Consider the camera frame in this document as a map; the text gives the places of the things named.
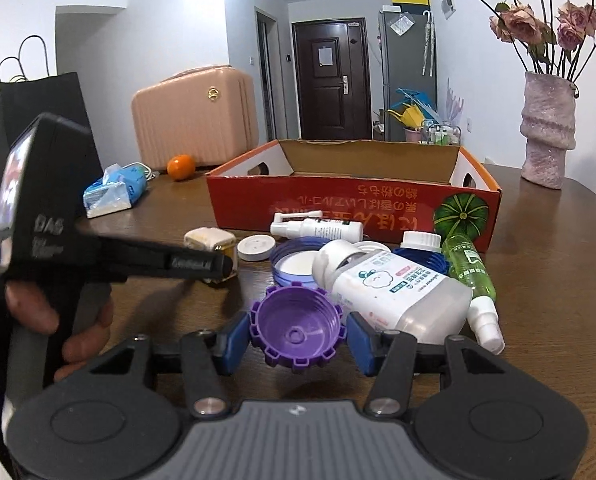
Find folded hanging umbrella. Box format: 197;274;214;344
423;10;437;78

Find white flanged cap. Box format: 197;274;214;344
237;234;275;262

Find purple wall decoration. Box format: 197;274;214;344
445;77;465;121

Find large white labelled bottle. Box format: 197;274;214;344
312;240;474;345

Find wire rack with bottles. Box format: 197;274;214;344
423;120;461;147

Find white spray bottle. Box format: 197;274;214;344
269;211;365;243

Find grey refrigerator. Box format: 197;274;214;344
378;5;437;142

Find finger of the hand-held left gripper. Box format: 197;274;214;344
100;238;231;284

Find orange fruit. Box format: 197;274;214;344
167;154;197;181

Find red cardboard box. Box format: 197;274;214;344
206;139;502;253

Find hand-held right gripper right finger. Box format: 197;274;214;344
347;311;507;418

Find pink suitcase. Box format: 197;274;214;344
130;65;260;173

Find blue bottle with white cap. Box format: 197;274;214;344
393;231;451;278

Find blue tissue pack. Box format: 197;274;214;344
82;162;151;219

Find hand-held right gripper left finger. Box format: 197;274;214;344
90;311;252;420

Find dried pink rose bouquet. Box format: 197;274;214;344
423;0;596;83

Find small cream jar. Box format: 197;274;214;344
184;226;239;285

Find purple ribbed bottle cap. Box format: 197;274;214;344
250;282;349;373

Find pink textured vase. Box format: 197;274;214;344
520;71;577;190

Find person's left hand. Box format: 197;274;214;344
5;282;114;382

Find blue and yellow plastic toys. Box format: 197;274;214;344
388;87;439;128

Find blue round lid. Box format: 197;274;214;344
269;237;339;289

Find green spray bottle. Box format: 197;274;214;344
440;232;506;353

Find dark brown door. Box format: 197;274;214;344
292;20;369;141

